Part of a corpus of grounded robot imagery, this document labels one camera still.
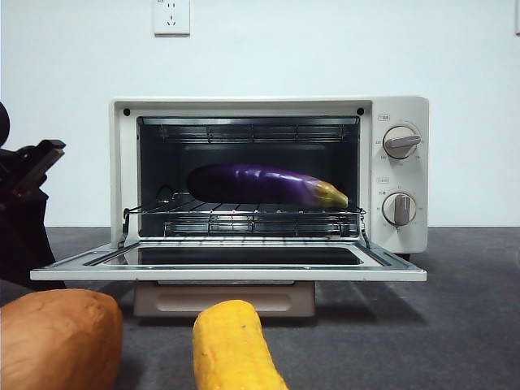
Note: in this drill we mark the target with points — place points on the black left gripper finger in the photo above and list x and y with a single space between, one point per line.
44 158

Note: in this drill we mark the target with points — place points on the purple eggplant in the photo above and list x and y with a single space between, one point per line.
260 183

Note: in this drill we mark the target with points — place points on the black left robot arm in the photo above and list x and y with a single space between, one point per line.
20 235

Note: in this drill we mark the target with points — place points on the cream Toshiba toaster oven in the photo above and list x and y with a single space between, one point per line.
400 109

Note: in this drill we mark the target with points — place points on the brown sweet potato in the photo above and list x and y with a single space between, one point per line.
57 341

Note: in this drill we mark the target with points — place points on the metal heater guard grille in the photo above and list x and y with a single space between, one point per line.
252 134
260 225

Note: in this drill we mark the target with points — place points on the yellow corn cob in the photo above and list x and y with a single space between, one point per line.
231 349

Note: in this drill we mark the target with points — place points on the beige temperature knob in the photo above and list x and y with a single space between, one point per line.
401 142

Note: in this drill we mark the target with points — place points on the beige timer knob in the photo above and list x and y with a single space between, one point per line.
400 208

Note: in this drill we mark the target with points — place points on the white wall socket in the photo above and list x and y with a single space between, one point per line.
172 20

